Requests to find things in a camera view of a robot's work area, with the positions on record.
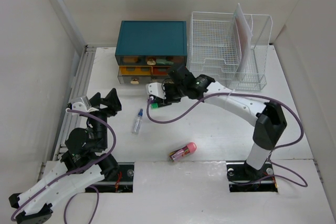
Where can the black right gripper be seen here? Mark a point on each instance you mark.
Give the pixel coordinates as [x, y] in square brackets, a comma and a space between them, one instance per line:
[168, 100]

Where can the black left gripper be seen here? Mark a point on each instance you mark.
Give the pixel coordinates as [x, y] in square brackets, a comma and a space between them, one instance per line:
[111, 101]

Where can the green highlighter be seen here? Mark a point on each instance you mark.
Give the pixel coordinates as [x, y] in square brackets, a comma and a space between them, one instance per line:
[156, 105]

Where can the small drawer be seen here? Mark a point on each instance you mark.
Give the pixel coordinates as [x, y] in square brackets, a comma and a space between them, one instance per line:
[134, 75]
[161, 74]

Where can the green capsule stapler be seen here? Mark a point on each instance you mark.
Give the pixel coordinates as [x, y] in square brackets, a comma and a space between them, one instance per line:
[163, 62]

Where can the transparent drawer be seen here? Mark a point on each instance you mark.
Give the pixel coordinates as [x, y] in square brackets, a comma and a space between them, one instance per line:
[149, 60]

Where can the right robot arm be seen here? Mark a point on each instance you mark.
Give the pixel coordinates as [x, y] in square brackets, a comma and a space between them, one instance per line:
[267, 118]

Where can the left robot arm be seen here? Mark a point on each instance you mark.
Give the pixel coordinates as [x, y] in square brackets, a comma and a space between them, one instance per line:
[87, 160]

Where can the small clear spray bottle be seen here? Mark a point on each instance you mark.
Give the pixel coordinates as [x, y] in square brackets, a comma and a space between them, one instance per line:
[137, 122]

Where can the teal drawer cabinet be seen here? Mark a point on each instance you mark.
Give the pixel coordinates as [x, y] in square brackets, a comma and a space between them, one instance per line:
[152, 38]

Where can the pink capped clip tube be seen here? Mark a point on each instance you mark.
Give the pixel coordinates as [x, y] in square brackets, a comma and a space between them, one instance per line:
[181, 153]

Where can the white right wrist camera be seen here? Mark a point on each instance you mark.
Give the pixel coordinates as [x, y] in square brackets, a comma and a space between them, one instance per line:
[156, 90]

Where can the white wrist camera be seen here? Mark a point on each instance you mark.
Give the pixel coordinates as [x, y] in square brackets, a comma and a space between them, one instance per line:
[80, 104]
[156, 90]

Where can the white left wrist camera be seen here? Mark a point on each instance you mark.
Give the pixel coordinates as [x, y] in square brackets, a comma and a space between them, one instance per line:
[80, 104]

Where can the aluminium rail on left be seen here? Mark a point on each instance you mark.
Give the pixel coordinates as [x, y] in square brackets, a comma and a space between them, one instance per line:
[78, 87]

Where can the white wire stacking tray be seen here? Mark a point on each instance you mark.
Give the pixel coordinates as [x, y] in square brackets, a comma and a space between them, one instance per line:
[214, 46]

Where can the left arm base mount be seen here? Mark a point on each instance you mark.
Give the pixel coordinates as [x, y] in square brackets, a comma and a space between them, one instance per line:
[122, 182]

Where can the white wire file holder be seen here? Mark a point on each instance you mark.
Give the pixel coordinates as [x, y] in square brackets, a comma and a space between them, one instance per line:
[253, 77]

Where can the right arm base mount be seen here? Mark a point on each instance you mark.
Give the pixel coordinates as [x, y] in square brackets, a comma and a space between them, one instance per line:
[242, 178]

